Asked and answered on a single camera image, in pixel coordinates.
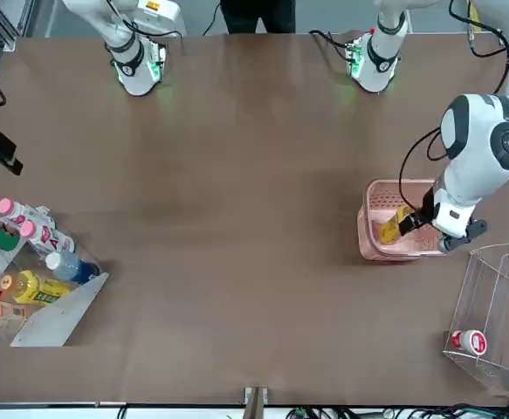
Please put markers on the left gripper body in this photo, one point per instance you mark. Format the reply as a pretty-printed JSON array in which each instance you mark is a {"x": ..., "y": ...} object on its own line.
[{"x": 428, "y": 207}]

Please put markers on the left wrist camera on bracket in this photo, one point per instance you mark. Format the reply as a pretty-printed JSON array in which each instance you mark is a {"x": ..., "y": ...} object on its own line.
[{"x": 468, "y": 233}]

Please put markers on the aluminium frame corner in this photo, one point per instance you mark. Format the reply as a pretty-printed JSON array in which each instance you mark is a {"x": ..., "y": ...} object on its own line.
[{"x": 11, "y": 32}]

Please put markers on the water bottle with white cap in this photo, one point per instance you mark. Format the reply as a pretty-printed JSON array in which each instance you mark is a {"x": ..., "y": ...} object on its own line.
[{"x": 68, "y": 267}]

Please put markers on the yellow bottle with orange cap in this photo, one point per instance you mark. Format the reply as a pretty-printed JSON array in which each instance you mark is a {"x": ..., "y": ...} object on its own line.
[{"x": 40, "y": 291}]

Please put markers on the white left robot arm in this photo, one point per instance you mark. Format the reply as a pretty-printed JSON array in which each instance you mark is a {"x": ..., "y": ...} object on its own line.
[{"x": 468, "y": 174}]

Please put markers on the white bottle with pink cap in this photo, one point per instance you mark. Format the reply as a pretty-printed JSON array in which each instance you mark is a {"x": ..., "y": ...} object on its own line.
[
  {"x": 6, "y": 205},
  {"x": 44, "y": 238}
]

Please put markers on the aluminium camera post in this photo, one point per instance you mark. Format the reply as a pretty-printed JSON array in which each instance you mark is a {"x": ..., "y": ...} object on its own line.
[{"x": 256, "y": 401}]

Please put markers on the clear acrylic stepped shelf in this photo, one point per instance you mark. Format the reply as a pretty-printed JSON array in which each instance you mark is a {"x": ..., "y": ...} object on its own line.
[{"x": 503, "y": 279}]

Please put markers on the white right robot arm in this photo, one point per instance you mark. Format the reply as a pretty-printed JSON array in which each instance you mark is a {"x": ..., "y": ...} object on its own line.
[{"x": 136, "y": 74}]

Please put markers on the white box with warning label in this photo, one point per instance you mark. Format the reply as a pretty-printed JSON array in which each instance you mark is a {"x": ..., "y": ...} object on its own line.
[{"x": 162, "y": 17}]

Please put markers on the person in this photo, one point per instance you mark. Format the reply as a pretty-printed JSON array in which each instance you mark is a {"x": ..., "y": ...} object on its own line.
[{"x": 258, "y": 15}]

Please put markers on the pink plastic basket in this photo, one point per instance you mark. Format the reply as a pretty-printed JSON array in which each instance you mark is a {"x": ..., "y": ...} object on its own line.
[{"x": 389, "y": 254}]

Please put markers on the yellow drink bottle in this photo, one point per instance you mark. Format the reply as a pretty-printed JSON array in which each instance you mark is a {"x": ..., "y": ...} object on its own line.
[{"x": 389, "y": 233}]

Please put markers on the small red white bottle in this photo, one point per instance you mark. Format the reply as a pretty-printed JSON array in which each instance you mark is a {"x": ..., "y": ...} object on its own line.
[{"x": 472, "y": 341}]

